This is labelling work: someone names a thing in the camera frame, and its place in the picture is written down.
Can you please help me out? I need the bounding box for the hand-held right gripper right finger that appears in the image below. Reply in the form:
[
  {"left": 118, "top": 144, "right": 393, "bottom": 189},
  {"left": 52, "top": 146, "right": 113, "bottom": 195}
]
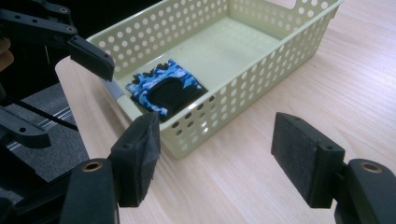
[{"left": 270, "top": 111, "right": 347, "bottom": 209}]

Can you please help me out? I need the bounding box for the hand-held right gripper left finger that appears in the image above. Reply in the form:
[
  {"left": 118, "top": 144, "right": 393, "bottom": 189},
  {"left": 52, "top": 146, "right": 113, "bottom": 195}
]
[{"left": 107, "top": 111, "right": 162, "bottom": 208}]

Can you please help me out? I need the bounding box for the blue camouflage fingerless glove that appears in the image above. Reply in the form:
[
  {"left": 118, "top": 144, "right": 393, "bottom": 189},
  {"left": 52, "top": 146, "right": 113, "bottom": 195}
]
[{"left": 124, "top": 58, "right": 209, "bottom": 123}]

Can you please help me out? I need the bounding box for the pale yellow plastic basket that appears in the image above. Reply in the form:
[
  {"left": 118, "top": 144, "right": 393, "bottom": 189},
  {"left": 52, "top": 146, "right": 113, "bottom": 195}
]
[{"left": 86, "top": 0, "right": 346, "bottom": 161}]

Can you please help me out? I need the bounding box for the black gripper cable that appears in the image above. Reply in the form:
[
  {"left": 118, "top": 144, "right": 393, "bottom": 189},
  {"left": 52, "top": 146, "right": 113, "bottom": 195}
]
[{"left": 0, "top": 96, "right": 79, "bottom": 132}]

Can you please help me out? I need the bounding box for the aluminium floor rail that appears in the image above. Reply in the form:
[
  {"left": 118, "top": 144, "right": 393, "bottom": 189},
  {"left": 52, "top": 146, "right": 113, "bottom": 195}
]
[{"left": 6, "top": 105, "right": 76, "bottom": 150}]

